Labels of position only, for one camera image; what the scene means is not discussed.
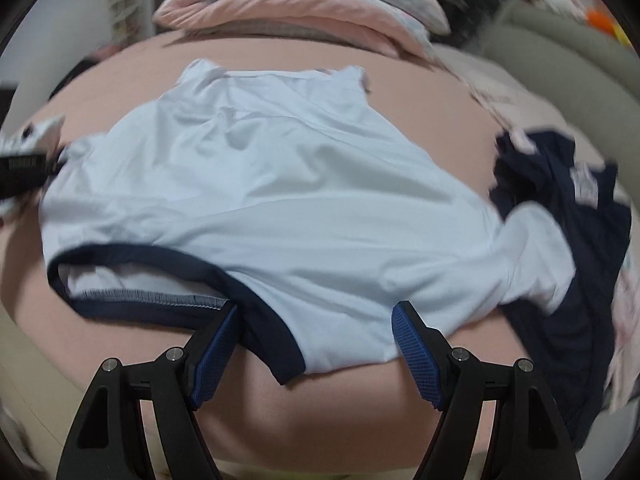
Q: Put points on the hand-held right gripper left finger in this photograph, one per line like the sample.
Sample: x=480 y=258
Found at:
x=215 y=355

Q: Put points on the navy blue pants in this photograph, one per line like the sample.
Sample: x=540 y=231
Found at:
x=550 y=360

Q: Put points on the small white navy-trimmed garment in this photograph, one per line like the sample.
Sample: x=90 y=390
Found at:
x=45 y=130

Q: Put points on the orange carrot plush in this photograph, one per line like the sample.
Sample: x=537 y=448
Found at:
x=602 y=21

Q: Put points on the pink printed garment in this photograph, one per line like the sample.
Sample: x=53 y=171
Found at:
x=622 y=310

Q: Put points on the grey padded headboard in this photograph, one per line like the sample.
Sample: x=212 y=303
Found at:
x=550 y=50

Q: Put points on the white shelf rack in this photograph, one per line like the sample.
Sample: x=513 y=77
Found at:
x=127 y=10

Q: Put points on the light blue printed garment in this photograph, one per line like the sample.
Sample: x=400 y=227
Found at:
x=585 y=185

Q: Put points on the white shirt with navy trim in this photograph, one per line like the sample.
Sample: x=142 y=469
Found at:
x=275 y=185

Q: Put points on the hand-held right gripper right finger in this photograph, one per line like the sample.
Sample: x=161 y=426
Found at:
x=417 y=355

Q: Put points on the pink patterned quilt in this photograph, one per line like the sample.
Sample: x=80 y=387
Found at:
x=300 y=15

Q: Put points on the black bag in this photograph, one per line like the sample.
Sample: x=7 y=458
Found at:
x=82 y=72

